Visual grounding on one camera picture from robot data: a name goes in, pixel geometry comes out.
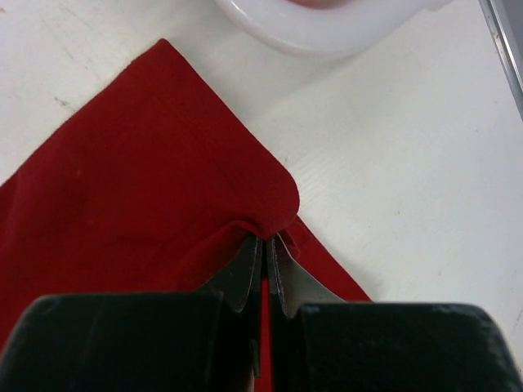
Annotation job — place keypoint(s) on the aluminium mounting rail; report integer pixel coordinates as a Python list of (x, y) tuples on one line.
[(505, 22)]

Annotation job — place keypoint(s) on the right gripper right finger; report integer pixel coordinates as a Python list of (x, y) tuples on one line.
[(319, 342)]

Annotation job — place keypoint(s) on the white plastic basket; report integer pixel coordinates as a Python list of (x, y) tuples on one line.
[(323, 29)]

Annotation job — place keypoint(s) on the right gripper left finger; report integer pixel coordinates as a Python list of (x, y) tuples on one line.
[(207, 339)]

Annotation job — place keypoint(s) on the dark red t shirt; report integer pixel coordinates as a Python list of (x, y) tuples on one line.
[(153, 186)]

